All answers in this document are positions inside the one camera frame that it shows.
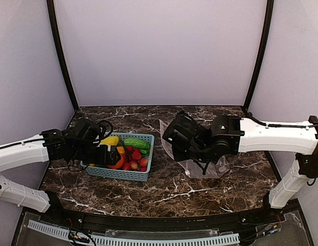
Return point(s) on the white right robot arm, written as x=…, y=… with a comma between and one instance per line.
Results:
x=230, y=135

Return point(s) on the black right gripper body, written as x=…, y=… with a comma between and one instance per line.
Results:
x=178, y=152

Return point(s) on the black left corner frame post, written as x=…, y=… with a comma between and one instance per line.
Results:
x=60, y=53

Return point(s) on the orange toy fruit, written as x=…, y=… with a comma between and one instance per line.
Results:
x=118, y=164

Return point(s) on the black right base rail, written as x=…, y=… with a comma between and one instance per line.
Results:
x=267, y=153

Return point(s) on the black corner frame post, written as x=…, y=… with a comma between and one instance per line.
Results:
x=260, y=55
x=60, y=53

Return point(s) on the light blue plastic basket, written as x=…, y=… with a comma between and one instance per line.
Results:
x=121, y=174

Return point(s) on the black right corner frame post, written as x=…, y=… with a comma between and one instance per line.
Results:
x=260, y=55

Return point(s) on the green toy bitter gourd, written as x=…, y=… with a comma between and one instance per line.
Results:
x=137, y=143

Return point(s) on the white slotted cable duct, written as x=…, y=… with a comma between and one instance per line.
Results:
x=119, y=237

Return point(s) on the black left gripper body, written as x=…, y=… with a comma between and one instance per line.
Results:
x=111, y=155

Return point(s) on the red toy lychee bunch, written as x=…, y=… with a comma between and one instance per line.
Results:
x=135, y=159

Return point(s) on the yellow toy mango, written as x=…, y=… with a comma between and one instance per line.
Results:
x=111, y=141

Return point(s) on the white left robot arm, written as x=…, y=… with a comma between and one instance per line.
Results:
x=81, y=142

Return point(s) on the black front rail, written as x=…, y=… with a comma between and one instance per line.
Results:
x=246, y=222

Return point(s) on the clear zip top bag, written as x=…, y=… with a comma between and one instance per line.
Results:
x=194, y=163

